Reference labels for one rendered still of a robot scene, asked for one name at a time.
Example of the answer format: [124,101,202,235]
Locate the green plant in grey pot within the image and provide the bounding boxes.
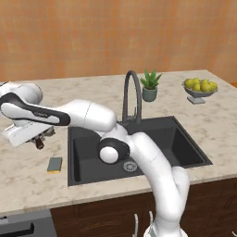
[140,69,163,103]

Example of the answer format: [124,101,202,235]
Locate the grey and yellow sponge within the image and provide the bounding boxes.
[46,156,64,174]

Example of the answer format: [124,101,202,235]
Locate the black sink basin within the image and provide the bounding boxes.
[67,115,214,187]

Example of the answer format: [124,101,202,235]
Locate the dark grey curved tap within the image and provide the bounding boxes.
[121,69,143,125]

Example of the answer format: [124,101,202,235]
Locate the black dishwasher handle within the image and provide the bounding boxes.
[0,222,35,237]

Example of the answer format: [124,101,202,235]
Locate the grey fruit bowl on foot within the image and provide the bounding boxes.
[181,81,219,106]

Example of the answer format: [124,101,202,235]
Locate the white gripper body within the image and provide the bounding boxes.
[3,123,54,148]

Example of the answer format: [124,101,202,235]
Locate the dark pan with brown handle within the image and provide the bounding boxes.
[30,127,57,151]

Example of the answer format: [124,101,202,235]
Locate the grey dishwasher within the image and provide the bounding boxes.
[0,208,58,237]

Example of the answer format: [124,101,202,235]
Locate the dark brown cupboard door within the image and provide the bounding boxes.
[143,177,237,237]
[50,192,146,237]

